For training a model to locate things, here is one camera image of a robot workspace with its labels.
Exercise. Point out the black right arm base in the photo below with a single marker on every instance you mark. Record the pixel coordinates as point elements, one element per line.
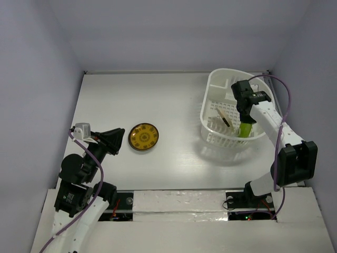
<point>236,200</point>

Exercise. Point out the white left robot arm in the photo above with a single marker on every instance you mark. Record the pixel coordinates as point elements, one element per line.
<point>83,195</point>

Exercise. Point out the yellow plate with brown rim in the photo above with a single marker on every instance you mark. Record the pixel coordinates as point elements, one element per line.
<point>143,137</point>

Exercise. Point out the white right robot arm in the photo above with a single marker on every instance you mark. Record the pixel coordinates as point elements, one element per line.
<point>294,158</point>

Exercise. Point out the white plastic dish rack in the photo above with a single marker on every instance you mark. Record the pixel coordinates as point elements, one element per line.
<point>219,94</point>

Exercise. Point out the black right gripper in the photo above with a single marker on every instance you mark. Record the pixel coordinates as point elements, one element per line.
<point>245,113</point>

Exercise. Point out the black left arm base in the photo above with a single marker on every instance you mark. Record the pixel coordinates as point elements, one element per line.
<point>122,209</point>

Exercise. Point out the white foam front board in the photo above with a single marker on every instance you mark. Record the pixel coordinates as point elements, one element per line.
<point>187,221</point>

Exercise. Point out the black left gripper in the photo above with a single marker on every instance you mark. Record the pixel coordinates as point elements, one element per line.
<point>111,139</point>

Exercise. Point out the lime green plate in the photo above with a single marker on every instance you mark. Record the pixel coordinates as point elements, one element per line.
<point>244,130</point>

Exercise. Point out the cream plate with black mark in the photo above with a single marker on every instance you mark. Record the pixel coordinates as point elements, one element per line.
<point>226,119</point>

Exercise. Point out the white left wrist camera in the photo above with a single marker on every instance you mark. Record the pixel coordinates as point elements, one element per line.
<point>81,131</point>

